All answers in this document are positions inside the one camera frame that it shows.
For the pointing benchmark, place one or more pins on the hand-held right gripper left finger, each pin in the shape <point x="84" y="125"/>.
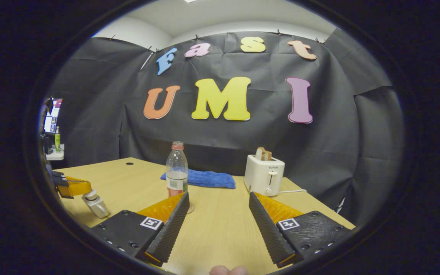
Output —
<point x="170" y="229"/>

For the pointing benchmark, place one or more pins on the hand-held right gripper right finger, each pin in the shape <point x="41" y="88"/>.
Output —
<point x="267" y="233"/>

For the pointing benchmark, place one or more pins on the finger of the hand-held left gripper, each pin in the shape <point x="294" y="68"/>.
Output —
<point x="76" y="187"/>

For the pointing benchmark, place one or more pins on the white square teacup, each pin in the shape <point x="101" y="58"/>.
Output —
<point x="98" y="208"/>

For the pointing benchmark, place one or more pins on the clear plastic water bottle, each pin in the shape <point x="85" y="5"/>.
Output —
<point x="177" y="172"/>

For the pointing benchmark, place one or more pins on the green bottle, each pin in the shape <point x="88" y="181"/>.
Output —
<point x="57" y="140"/>

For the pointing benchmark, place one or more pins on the white side shelf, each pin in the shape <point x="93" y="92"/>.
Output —
<point x="56" y="156"/>

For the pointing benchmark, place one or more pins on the white toaster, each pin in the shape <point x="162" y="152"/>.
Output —
<point x="264" y="175"/>

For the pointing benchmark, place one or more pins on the blue towel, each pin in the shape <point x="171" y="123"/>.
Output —
<point x="208" y="179"/>

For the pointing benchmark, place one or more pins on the computer monitor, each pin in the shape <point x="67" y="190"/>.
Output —
<point x="52" y="116"/>

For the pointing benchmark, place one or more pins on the brown toast slice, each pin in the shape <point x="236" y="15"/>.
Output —
<point x="267" y="155"/>

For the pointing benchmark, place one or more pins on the pale toast slice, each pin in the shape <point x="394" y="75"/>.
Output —
<point x="259" y="153"/>

